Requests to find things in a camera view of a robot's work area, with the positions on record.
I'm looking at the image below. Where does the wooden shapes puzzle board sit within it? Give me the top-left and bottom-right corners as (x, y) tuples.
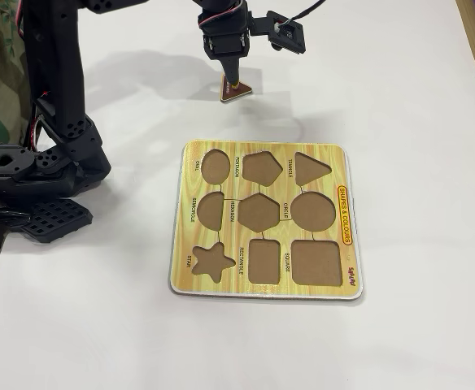
(168, 139), (364, 304)

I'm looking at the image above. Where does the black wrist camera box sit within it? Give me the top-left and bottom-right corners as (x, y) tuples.
(250, 11), (307, 56)

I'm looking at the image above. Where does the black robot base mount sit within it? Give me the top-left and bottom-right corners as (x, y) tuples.
(0, 141), (94, 245)

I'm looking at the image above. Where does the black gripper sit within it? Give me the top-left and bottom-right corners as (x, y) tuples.
(198, 0), (251, 89)

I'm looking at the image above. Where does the black camera cable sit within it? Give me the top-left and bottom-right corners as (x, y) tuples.
(276, 0), (327, 32)

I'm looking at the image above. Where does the brown triangle piece yellow pin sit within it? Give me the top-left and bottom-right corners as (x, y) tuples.
(220, 73), (253, 102)

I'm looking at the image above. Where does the red white servo wire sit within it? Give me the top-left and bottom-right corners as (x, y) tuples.
(198, 0), (239, 28)
(20, 91), (50, 150)

